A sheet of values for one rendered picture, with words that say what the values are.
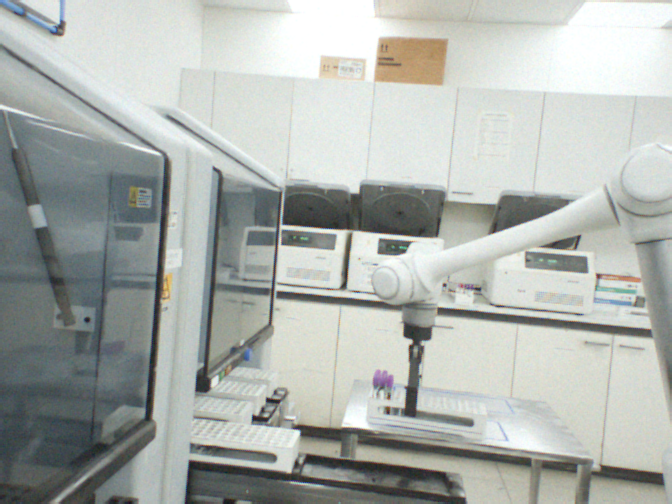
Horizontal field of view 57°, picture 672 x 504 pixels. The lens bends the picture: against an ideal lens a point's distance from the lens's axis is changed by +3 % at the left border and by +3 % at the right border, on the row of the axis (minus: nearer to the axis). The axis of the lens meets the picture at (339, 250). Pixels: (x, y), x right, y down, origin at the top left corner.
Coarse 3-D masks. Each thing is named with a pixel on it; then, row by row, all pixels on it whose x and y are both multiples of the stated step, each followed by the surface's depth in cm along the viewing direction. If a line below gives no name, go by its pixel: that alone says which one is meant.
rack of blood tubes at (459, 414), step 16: (368, 400) 153; (384, 400) 152; (400, 400) 153; (432, 400) 156; (448, 400) 158; (464, 400) 158; (368, 416) 153; (384, 416) 152; (400, 416) 153; (416, 416) 160; (432, 416) 160; (448, 416) 160; (464, 416) 149; (480, 416) 149; (448, 432) 150; (464, 432) 149; (480, 432) 149
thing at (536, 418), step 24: (360, 384) 188; (360, 408) 164; (504, 408) 177; (528, 408) 179; (360, 432) 149; (384, 432) 148; (408, 432) 149; (432, 432) 150; (504, 432) 156; (528, 432) 158; (552, 432) 160; (528, 456) 145; (552, 456) 145; (576, 456) 144
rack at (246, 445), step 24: (192, 432) 125; (216, 432) 126; (240, 432) 127; (264, 432) 129; (288, 432) 130; (192, 456) 123; (216, 456) 128; (240, 456) 129; (264, 456) 130; (288, 456) 121
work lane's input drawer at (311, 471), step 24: (312, 456) 131; (192, 480) 121; (216, 480) 121; (240, 480) 120; (264, 480) 120; (288, 480) 120; (312, 480) 120; (336, 480) 119; (360, 480) 123; (384, 480) 124; (408, 480) 125; (432, 480) 127; (456, 480) 124
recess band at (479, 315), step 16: (336, 304) 360; (352, 304) 359; (368, 304) 358; (384, 304) 357; (496, 320) 350; (512, 320) 350; (528, 320) 349; (544, 320) 348; (560, 320) 347; (640, 336) 343
